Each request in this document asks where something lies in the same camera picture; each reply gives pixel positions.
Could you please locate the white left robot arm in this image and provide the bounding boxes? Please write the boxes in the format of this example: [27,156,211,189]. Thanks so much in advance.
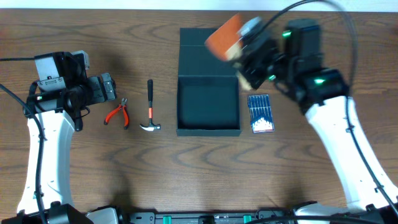
[17,50,117,214]

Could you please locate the blue screwdriver set case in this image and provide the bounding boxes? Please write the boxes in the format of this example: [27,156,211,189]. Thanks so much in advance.
[248,95,275,134]

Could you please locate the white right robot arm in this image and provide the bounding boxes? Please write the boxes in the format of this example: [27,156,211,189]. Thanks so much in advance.
[237,17,397,214]

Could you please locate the dark green open box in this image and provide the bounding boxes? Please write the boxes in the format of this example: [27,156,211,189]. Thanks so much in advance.
[176,28,241,137]

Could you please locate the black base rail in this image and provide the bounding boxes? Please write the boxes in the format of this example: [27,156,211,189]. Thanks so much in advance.
[127,209,290,224]

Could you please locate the small black handled hammer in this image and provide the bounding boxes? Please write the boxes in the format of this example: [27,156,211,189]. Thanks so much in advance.
[140,79,161,132]

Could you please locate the orange scraper wooden handle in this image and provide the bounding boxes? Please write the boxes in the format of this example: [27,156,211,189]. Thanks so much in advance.
[204,12,253,91]

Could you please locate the red handled pliers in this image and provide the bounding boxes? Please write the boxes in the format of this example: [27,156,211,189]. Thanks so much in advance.
[103,97,130,130]

